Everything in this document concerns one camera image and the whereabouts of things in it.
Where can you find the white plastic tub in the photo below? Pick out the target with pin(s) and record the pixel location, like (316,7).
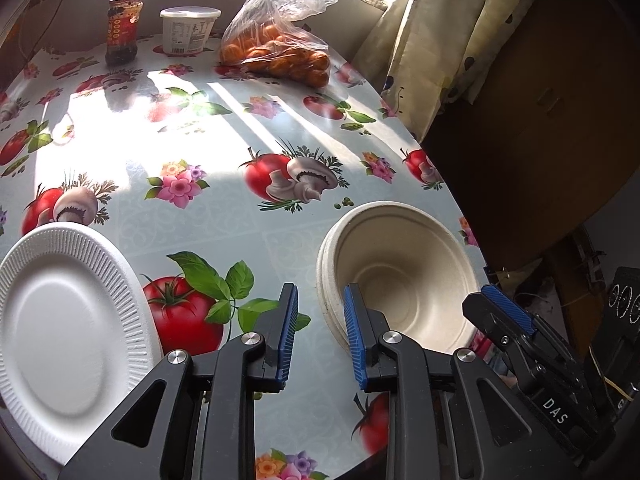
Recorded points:
(190,30)

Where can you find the vegetable print tablecloth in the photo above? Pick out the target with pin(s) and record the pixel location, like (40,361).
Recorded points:
(150,230)

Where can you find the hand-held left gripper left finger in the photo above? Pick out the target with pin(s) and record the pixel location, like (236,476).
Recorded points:
(289,340)

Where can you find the brown wooden cabinet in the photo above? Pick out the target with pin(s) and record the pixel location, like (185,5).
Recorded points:
(550,135)

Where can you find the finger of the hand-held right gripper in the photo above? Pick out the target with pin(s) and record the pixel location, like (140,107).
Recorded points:
(510,310)

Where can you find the white ribbed foam plate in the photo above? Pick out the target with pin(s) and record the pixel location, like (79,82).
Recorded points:
(65,340)

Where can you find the cream patterned curtain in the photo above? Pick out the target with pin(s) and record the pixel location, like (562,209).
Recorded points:
(430,50)

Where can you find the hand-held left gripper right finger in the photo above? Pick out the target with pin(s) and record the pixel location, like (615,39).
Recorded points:
(352,340)

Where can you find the red label sauce jar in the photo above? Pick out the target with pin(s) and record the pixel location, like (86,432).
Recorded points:
(125,30)

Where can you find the plastic bag of oranges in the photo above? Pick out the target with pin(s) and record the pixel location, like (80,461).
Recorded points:
(280,45)

